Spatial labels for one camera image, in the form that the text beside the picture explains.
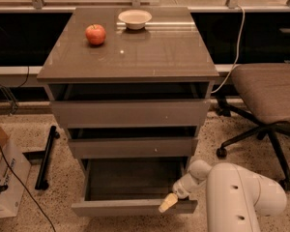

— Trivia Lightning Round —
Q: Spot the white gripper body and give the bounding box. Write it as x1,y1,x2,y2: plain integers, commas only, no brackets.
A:
172,173,205,199

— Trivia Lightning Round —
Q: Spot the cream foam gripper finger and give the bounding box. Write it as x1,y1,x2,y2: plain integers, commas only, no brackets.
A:
159,193,178,213

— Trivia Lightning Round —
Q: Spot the grey bottom drawer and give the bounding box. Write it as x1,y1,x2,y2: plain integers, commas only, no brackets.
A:
72,157,188,217

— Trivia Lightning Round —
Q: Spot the grey drawer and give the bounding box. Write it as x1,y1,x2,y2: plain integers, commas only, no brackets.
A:
72,157,188,217
48,81,210,129
69,126,197,159

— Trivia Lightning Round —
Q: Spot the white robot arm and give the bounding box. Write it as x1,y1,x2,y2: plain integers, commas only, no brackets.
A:
159,159,287,232

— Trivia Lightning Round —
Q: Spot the grey middle drawer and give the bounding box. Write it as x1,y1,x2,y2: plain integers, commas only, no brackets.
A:
69,126,197,159

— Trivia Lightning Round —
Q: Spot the grey drawer cabinet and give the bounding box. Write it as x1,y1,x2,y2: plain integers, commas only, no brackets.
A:
37,6,219,172

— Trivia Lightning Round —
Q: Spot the grey top drawer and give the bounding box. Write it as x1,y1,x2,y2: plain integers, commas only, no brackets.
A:
48,81,210,129

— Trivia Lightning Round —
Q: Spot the grey office chair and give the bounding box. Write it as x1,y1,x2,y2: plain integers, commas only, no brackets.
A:
215,63,290,191

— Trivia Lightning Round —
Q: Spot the black metal bar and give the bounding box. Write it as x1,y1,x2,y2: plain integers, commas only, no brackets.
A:
35,126,60,190

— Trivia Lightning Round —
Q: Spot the white cardboard box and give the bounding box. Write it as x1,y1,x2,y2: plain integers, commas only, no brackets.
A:
0,139,31,218

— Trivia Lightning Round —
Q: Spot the white bowl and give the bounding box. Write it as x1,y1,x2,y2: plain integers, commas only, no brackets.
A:
118,10,152,30

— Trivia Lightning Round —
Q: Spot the red apple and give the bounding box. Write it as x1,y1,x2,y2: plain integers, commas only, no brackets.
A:
85,24,106,45

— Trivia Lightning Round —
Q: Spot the white cable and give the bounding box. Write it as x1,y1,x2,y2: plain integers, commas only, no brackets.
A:
210,4,246,95

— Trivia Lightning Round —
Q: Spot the black cable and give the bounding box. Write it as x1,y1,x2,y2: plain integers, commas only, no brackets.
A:
0,130,57,232

